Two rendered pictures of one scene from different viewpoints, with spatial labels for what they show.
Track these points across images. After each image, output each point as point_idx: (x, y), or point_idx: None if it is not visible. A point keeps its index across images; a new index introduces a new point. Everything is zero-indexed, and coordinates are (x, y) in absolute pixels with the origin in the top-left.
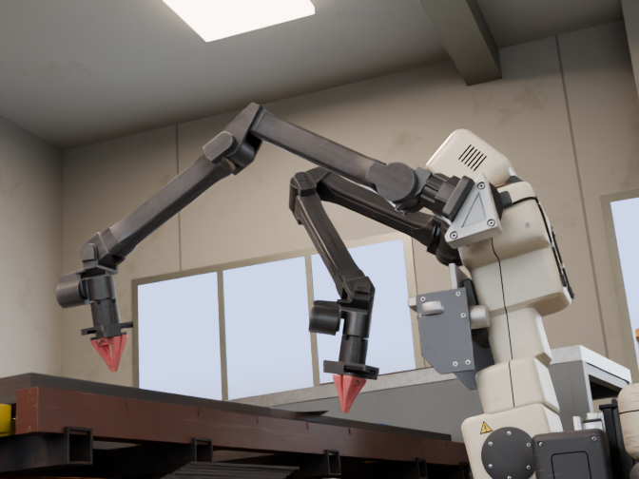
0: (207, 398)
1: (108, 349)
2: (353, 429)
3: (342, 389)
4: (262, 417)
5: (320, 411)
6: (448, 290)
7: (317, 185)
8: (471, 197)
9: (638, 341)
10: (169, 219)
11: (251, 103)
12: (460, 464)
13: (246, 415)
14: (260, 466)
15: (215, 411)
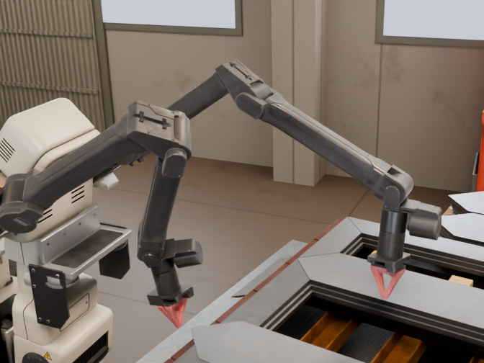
0: (282, 270)
1: (391, 279)
2: (165, 361)
3: (180, 307)
4: (248, 293)
5: (198, 327)
6: (105, 222)
7: (147, 127)
8: None
9: (1, 257)
10: (322, 157)
11: (237, 60)
12: None
13: (258, 284)
14: (252, 280)
15: (276, 270)
